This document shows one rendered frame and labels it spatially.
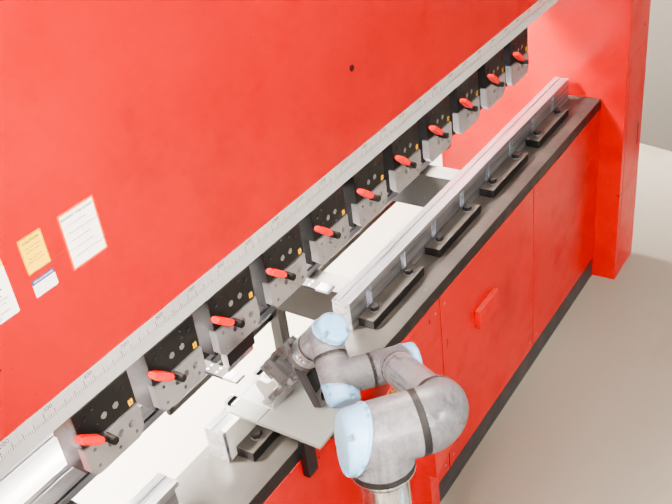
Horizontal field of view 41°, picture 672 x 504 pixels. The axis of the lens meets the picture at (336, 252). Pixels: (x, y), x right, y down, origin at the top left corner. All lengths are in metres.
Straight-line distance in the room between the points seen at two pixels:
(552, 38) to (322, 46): 1.82
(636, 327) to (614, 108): 0.92
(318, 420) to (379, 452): 0.63
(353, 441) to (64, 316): 0.57
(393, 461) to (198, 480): 0.81
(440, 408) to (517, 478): 1.82
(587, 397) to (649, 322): 0.55
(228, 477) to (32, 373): 0.70
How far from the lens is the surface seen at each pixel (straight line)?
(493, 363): 3.32
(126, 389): 1.85
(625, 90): 3.81
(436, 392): 1.53
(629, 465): 3.40
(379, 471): 1.53
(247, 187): 1.99
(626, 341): 3.91
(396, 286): 2.66
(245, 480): 2.19
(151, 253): 1.80
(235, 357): 2.16
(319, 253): 2.28
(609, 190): 4.03
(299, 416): 2.13
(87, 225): 1.66
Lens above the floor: 2.44
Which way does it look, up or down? 33 degrees down
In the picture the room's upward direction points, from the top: 8 degrees counter-clockwise
